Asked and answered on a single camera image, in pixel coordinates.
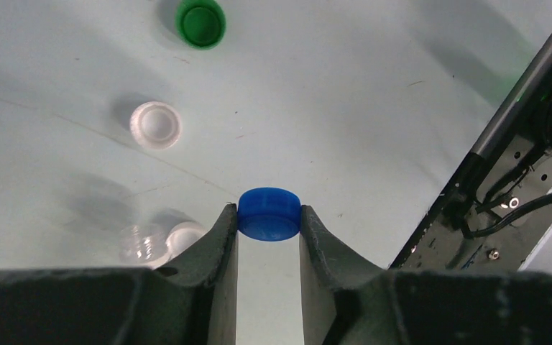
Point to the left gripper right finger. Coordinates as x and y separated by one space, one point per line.
346 299

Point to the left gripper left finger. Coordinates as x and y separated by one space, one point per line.
189 300

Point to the blue cap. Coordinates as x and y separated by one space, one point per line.
269 214

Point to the green cap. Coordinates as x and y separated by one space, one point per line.
200 23

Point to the clear bottle centre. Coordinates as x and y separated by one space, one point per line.
143 245

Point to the white cap near centre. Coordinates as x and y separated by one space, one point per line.
182 236

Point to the white cap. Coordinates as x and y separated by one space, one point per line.
155 125
182 236

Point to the white cap right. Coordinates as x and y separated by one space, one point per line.
155 125

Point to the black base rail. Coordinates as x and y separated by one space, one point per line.
498 202

